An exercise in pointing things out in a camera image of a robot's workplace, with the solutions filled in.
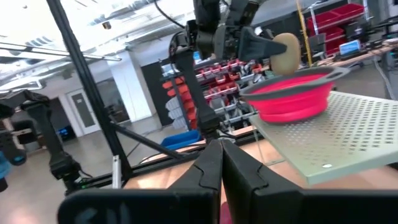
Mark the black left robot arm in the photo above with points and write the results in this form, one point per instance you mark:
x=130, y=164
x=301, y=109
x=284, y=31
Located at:
x=199, y=102

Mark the small blue screen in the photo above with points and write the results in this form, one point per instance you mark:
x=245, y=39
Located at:
x=349, y=47

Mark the background wooden table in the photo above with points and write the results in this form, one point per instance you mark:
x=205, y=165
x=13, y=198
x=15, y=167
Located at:
x=370, y=53

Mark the background black robot arm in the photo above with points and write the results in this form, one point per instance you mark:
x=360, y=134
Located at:
x=46, y=130

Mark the red collapsible bowl grey rim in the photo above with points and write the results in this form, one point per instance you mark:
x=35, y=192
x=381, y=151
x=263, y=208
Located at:
x=292, y=102

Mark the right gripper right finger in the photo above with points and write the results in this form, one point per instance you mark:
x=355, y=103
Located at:
x=280, y=205

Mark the red bin rack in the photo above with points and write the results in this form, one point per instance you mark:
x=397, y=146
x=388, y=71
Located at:
x=332, y=18

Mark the black aluminium rig frame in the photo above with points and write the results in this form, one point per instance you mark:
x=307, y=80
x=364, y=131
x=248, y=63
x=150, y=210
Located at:
x=90, y=93

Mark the blue plastic tote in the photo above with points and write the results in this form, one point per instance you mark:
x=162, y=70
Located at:
x=182, y=140

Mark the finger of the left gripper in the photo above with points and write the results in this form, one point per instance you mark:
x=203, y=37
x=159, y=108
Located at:
x=261, y=46

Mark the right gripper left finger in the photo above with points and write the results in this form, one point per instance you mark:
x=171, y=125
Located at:
x=186, y=199

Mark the parts rack with bins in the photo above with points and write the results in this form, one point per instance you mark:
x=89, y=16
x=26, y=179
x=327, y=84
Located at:
x=230, y=88

